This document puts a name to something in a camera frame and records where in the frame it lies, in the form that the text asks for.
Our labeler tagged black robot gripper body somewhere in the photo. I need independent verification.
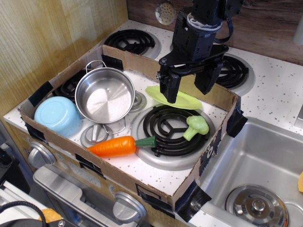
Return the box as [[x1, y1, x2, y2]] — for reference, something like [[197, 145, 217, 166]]
[[157, 7, 229, 80]]

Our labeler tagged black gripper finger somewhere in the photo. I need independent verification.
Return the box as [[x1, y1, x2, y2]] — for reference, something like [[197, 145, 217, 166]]
[[194, 61, 223, 95], [160, 72, 181, 103]]

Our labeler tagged light green toy broccoli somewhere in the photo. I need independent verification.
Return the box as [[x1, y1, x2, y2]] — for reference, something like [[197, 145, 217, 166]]
[[183, 115, 209, 141]]

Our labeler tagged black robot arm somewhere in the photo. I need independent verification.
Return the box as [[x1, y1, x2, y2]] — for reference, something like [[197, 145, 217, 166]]
[[157, 0, 243, 103]]

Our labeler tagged light green plastic plate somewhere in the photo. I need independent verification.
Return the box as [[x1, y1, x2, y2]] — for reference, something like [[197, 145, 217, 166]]
[[145, 85, 202, 110]]

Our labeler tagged back right black burner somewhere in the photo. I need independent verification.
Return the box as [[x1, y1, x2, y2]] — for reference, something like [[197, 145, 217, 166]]
[[216, 53, 256, 96]]

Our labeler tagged black burner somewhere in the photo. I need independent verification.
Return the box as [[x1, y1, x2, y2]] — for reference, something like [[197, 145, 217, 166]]
[[216, 53, 256, 96], [100, 29, 161, 59], [46, 69, 86, 104], [131, 105, 215, 171]]

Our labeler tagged silver stovetop knob middle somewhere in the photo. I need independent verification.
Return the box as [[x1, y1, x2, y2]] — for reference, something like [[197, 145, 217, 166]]
[[129, 91, 147, 113]]

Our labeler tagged silver stovetop knob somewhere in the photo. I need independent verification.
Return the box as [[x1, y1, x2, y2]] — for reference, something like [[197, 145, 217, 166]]
[[129, 91, 147, 113], [80, 123, 114, 148]]

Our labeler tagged hanging metal skimmer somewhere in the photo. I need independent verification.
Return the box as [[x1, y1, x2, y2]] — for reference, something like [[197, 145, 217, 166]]
[[155, 0, 176, 25]]

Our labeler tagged back left black burner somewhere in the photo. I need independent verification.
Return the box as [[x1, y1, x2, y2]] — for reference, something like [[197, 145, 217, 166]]
[[100, 29, 161, 59]]

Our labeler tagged small stainless steel pot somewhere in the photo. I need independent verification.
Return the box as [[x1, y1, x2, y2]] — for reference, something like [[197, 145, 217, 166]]
[[75, 60, 135, 134]]

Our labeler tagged front right black burner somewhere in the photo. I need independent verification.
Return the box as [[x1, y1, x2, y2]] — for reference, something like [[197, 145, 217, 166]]
[[131, 105, 215, 171]]

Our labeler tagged orange toy carrot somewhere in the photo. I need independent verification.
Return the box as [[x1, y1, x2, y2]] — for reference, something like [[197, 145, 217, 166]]
[[87, 136, 157, 158]]

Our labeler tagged silver stovetop knob front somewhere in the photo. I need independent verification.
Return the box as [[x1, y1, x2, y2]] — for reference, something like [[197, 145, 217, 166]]
[[80, 123, 114, 148]]

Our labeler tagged stainless steel sink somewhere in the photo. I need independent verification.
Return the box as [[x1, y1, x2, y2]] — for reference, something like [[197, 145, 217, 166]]
[[196, 118, 303, 227]]

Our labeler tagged front left black burner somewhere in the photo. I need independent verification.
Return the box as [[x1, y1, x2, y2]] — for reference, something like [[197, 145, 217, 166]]
[[46, 69, 86, 104]]

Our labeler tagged light blue plastic bowl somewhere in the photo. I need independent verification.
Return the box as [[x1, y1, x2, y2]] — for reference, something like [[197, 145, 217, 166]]
[[34, 96, 81, 137]]

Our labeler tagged silver oven knob right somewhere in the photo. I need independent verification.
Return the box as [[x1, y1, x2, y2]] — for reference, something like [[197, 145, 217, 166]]
[[113, 191, 147, 224]]

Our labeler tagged silver oven knob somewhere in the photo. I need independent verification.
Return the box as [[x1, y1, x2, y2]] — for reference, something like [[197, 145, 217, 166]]
[[28, 141, 56, 168], [113, 191, 147, 224]]

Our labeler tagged stainless steel pot lid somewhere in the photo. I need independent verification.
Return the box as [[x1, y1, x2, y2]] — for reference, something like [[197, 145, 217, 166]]
[[225, 184, 290, 227]]

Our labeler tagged orange object at right edge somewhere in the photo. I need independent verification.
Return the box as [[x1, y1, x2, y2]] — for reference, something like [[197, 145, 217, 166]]
[[298, 172, 303, 192]]

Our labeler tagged silver oven knob left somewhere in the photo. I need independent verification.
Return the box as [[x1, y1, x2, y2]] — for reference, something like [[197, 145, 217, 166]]
[[28, 141, 56, 168]]

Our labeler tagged orange object bottom left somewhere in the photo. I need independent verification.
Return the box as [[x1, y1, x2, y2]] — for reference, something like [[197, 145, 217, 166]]
[[42, 208, 62, 223]]

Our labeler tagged silver oven door handle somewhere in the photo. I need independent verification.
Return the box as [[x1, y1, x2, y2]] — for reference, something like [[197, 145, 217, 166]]
[[33, 167, 137, 227]]

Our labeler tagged black cable bottom left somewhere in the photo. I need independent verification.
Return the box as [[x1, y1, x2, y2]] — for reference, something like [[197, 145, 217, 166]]
[[0, 201, 47, 227]]

